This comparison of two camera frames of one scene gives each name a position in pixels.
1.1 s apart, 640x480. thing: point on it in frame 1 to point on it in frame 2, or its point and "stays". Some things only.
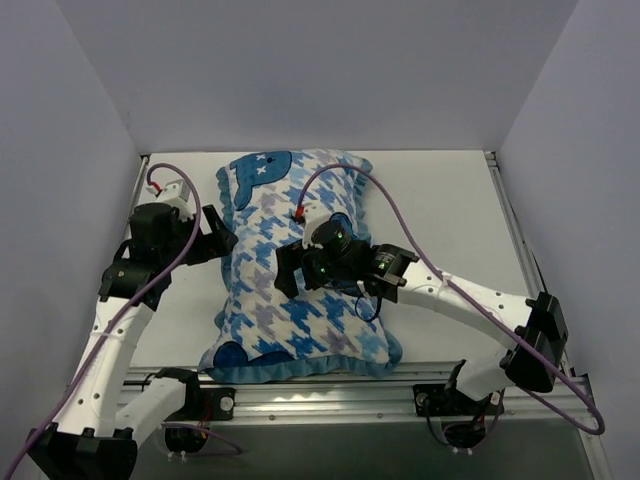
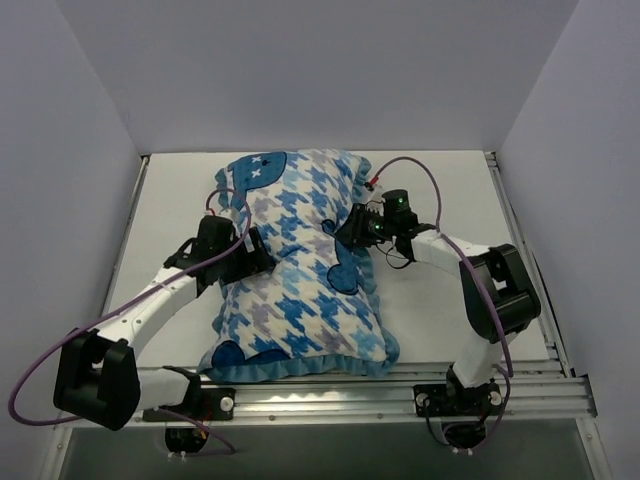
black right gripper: [293, 265] to [353, 226]
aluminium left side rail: [137, 190] stays
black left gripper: [201, 242] to [255, 251]
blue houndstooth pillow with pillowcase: [262, 335] stays
